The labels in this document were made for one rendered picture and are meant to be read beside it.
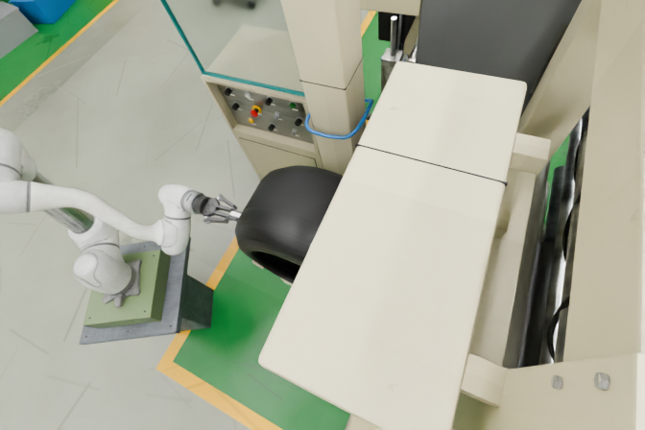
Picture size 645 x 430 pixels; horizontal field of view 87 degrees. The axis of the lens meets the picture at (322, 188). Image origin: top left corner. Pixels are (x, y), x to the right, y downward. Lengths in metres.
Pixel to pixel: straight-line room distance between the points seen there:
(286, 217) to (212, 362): 1.68
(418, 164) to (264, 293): 1.98
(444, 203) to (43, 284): 3.19
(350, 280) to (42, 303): 3.01
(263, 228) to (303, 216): 0.12
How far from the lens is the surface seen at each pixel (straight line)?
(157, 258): 1.94
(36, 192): 1.40
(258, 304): 2.44
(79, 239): 1.86
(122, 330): 2.05
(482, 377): 0.55
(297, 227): 0.92
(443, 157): 0.60
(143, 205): 3.20
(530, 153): 0.71
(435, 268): 0.51
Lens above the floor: 2.27
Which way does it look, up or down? 59 degrees down
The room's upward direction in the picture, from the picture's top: 16 degrees counter-clockwise
